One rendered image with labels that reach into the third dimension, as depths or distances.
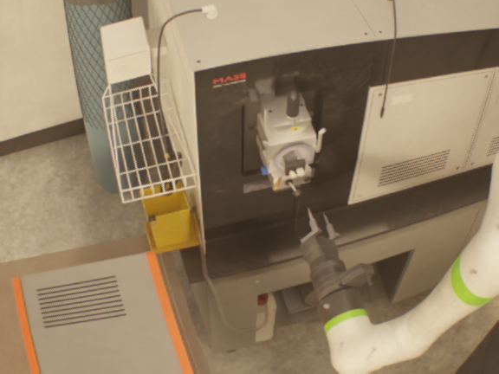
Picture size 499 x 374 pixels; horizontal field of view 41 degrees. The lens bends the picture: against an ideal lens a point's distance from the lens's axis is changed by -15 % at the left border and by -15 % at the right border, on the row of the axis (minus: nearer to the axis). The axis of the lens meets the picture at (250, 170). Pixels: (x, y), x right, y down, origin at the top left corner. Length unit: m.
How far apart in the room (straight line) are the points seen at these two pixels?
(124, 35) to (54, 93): 1.26
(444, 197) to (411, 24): 0.74
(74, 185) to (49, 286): 1.57
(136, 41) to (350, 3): 0.54
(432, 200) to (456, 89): 0.48
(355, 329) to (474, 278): 0.36
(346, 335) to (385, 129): 0.61
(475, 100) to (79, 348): 1.19
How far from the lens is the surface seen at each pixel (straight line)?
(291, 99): 1.52
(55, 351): 1.51
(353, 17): 1.60
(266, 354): 2.69
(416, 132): 1.90
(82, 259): 2.09
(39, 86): 3.02
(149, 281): 1.55
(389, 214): 2.13
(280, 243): 2.04
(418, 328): 1.38
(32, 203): 3.12
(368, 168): 1.93
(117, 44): 1.82
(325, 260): 1.50
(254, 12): 1.58
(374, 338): 1.42
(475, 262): 1.14
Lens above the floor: 2.50
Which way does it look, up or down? 54 degrees down
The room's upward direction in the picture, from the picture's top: 1 degrees clockwise
